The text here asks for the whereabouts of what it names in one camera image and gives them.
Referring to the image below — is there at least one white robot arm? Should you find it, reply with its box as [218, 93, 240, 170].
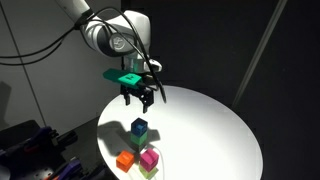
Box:
[55, 0, 166, 113]

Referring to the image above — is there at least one orange block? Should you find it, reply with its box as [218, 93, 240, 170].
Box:
[116, 150, 134, 172]

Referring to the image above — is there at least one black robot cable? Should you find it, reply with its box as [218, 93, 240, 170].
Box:
[0, 7, 168, 104]

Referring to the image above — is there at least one white round table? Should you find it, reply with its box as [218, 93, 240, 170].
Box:
[97, 86, 263, 180]

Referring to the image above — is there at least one purple clamp red tip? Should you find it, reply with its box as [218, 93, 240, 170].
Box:
[0, 125, 78, 168]

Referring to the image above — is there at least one purple clamp orange tip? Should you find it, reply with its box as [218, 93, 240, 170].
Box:
[47, 159, 82, 180]

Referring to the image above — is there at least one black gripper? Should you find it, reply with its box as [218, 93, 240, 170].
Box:
[120, 85, 154, 113]

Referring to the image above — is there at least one magenta block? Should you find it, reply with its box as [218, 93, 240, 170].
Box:
[140, 148, 159, 172]

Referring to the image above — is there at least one green block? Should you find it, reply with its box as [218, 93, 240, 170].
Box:
[130, 133, 147, 146]

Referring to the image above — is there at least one yellow-green block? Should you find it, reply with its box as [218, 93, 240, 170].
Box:
[139, 165, 158, 179]

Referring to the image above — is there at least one blue block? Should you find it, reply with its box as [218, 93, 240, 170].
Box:
[131, 118, 148, 137]

